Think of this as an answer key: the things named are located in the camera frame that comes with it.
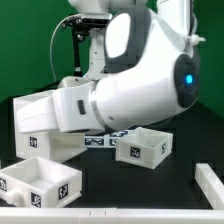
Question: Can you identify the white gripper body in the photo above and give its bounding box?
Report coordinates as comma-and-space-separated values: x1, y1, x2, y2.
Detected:
16, 97, 58, 134

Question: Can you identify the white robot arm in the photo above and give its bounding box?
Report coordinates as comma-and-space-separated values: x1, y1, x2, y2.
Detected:
16, 0, 203, 135

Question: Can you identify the white drawer cabinet box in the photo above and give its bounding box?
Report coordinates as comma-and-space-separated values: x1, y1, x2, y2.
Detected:
13, 90, 86, 163

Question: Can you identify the fiducial marker sheet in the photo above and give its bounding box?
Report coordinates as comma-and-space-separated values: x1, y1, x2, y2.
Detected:
85, 130, 129, 148

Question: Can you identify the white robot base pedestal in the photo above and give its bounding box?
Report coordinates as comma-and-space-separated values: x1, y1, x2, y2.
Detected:
68, 0, 148, 81

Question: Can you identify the white drawer with knob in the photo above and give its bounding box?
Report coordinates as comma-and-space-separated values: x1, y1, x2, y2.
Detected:
0, 157, 82, 208

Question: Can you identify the white drawer without knob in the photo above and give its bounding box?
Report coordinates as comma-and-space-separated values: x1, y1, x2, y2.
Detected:
115, 127, 173, 169

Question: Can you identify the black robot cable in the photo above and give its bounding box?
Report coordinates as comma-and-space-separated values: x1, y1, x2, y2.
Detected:
49, 14, 81, 83

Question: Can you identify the black camera stand pole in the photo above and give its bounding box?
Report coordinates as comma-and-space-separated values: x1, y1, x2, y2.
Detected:
62, 14, 108, 77

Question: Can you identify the white right fence rail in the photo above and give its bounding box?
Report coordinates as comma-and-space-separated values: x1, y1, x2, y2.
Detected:
195, 163, 224, 210

